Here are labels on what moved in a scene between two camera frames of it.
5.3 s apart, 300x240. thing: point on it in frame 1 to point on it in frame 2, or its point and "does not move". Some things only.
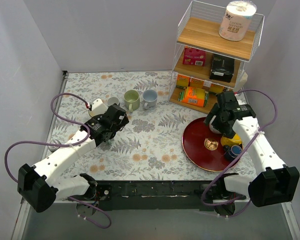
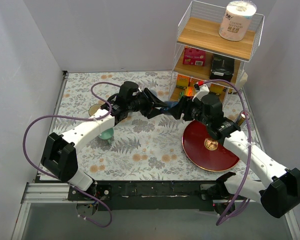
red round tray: [203, 147] does not move
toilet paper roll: [235, 23] does not move
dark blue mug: [231, 153] to [170, 104]
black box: [222, 68] does not move
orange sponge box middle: [195, 83] does not move
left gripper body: [118, 117] to [148, 103]
